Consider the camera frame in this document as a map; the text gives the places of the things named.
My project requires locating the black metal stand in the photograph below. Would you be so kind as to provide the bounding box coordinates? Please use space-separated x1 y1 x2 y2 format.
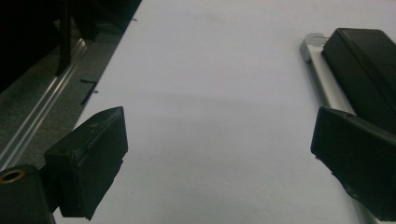
55 0 73 77

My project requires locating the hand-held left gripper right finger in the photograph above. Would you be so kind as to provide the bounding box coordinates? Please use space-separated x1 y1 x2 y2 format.
310 105 396 222

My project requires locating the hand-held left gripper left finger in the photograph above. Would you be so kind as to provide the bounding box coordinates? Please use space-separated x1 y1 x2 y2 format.
44 105 129 221

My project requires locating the aluminium floor rail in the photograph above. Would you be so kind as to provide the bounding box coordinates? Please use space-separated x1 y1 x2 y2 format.
0 38 89 171

